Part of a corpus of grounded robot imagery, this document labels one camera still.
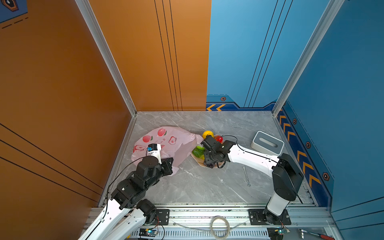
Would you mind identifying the pink printed plastic bag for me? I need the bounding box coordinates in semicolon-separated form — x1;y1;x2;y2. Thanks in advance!
131;127;203;174

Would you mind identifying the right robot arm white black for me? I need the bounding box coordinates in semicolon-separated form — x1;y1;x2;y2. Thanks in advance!
201;136;304;225

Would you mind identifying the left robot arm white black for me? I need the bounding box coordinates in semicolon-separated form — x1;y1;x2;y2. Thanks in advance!
79;156;174;240

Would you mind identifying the pink fruit plate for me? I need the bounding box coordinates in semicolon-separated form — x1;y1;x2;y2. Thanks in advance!
191;152;226;169

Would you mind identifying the red yellow apple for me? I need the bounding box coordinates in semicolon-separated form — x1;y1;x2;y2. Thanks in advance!
215;136;224;144

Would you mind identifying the yellow orange fruit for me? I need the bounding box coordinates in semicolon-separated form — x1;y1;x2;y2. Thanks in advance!
202;131;214;139

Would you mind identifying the silver wrench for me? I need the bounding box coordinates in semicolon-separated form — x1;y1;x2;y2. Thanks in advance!
242;166;251;187

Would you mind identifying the white grey tissue box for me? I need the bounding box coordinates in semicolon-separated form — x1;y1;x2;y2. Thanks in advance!
251;131;285;156

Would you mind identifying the left green circuit board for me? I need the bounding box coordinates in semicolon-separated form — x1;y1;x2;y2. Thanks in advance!
138;229;159;239

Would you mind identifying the green circuit board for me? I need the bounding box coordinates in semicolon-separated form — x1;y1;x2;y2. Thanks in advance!
275;228;291;235
138;229;159;239

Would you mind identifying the right green circuit board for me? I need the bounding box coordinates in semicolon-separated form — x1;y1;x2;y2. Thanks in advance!
275;228;291;235

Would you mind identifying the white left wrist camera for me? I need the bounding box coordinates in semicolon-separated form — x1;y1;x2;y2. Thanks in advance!
146;144;162;164

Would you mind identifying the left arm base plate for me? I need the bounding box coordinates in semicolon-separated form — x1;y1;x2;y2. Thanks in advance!
151;209;170;226

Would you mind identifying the aluminium front rail frame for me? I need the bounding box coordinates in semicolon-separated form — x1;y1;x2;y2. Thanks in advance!
125;205;343;240

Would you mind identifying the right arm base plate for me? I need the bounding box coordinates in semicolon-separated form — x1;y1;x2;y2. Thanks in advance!
248;209;292;226

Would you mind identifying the coiled clear cable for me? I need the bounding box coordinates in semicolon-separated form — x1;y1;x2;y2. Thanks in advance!
172;215;250;240

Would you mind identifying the red handled tool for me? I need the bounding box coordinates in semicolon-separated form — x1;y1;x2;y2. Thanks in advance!
298;229;335;240

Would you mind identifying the left aluminium corner post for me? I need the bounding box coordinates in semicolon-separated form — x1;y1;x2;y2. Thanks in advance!
75;0;137;117

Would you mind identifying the aluminium corner post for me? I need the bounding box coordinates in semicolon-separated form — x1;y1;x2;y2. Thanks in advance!
75;0;137;117
272;0;345;117

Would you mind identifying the right aluminium corner post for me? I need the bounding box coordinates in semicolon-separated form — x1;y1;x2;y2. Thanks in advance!
272;0;345;117

